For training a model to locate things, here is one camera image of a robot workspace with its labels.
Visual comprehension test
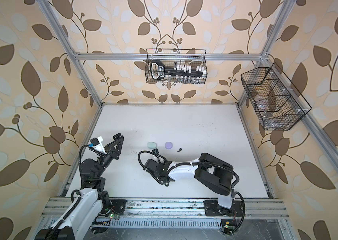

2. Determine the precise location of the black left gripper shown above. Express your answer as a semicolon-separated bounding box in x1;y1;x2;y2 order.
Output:
95;138;122;181

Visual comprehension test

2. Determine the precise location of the mint green charging case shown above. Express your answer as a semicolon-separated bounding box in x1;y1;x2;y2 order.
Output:
147;142;157;150

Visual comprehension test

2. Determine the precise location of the purple round earbud case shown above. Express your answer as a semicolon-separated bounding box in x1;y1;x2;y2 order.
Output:
165;142;173;150

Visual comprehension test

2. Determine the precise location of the black round earbud case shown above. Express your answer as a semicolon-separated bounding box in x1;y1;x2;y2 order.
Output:
113;133;124;141

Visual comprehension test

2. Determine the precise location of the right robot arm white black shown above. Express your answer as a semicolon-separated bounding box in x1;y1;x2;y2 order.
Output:
137;149;245;217

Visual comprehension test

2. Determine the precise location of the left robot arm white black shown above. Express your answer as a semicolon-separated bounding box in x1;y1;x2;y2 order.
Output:
35;133;124;240

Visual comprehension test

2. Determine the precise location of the black socket holder tool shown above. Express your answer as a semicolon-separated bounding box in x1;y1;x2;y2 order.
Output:
148;60;208;80

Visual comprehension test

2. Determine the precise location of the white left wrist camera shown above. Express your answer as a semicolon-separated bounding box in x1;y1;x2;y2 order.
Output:
88;137;106;155

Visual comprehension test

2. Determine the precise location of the black wire basket back wall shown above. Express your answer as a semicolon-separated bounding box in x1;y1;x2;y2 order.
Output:
145;48;208;85

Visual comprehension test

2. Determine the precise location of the black wire basket wall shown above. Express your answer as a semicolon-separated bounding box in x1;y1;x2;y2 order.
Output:
241;63;312;131
145;48;208;85

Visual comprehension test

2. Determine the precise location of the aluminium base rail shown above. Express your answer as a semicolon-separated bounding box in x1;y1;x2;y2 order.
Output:
41;197;290;229

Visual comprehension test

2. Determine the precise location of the black wire basket right wall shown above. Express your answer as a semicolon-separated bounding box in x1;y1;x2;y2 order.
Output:
241;63;312;131

